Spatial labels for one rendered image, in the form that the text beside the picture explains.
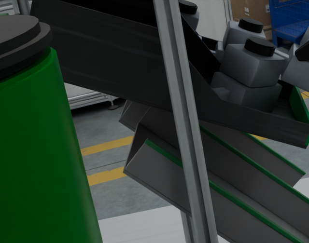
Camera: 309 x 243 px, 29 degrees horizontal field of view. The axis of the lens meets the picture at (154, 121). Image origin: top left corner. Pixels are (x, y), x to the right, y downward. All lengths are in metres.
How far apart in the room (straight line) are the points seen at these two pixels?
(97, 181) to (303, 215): 2.71
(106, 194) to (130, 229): 2.11
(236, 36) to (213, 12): 3.83
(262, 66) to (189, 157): 0.12
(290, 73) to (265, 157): 0.29
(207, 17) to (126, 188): 1.76
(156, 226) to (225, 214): 0.54
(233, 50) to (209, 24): 3.97
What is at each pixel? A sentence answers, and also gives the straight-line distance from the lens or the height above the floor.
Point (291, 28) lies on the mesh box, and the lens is 5.12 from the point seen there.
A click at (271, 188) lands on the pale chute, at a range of 0.75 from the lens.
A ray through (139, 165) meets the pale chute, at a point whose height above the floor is 1.19.
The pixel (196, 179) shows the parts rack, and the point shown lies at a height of 1.18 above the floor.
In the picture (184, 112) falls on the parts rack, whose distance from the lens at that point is 0.54.
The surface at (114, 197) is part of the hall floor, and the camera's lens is 3.21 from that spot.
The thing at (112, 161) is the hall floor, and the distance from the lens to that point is 3.63.
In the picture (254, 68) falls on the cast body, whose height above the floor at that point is 1.26.
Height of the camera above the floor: 1.44
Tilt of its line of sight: 20 degrees down
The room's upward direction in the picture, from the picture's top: 11 degrees counter-clockwise
